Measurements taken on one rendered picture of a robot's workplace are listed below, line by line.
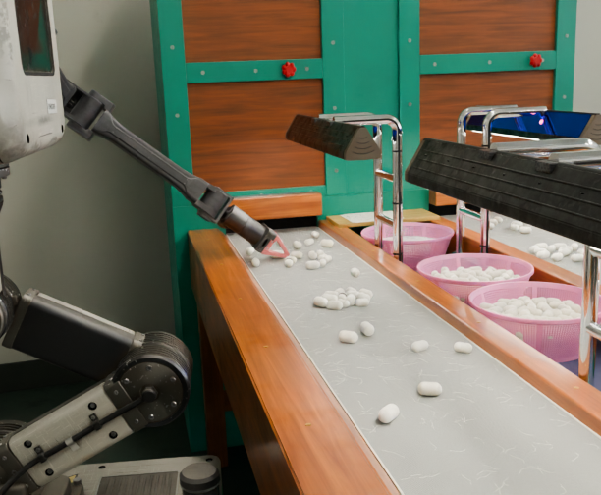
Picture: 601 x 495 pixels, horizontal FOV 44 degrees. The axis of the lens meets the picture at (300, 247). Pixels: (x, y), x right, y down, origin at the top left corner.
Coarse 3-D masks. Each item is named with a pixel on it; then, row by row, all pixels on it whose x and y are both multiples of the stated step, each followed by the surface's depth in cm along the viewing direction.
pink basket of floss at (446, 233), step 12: (372, 228) 227; (384, 228) 229; (408, 228) 230; (432, 228) 227; (444, 228) 223; (372, 240) 211; (384, 240) 208; (432, 240) 206; (444, 240) 210; (408, 252) 207; (420, 252) 208; (432, 252) 209; (444, 252) 214; (408, 264) 209
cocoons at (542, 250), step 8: (496, 224) 235; (512, 224) 228; (520, 224) 230; (520, 232) 223; (528, 232) 222; (536, 248) 196; (544, 248) 195; (552, 248) 197; (560, 248) 196; (568, 248) 196; (576, 248) 199; (544, 256) 192; (552, 256) 189; (560, 256) 189; (576, 256) 188
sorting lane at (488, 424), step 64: (256, 256) 207; (320, 320) 151; (384, 320) 150; (384, 384) 119; (448, 384) 118; (512, 384) 117; (384, 448) 99; (448, 448) 98; (512, 448) 98; (576, 448) 97
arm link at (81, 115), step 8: (56, 32) 149; (64, 80) 172; (64, 88) 175; (72, 88) 181; (80, 88) 184; (64, 96) 179; (72, 96) 187; (80, 96) 188; (88, 96) 184; (64, 104) 182; (72, 104) 186; (80, 104) 184; (88, 104) 183; (96, 104) 184; (64, 112) 183; (72, 112) 183; (80, 112) 183; (88, 112) 184; (96, 112) 185; (80, 120) 183; (88, 120) 184
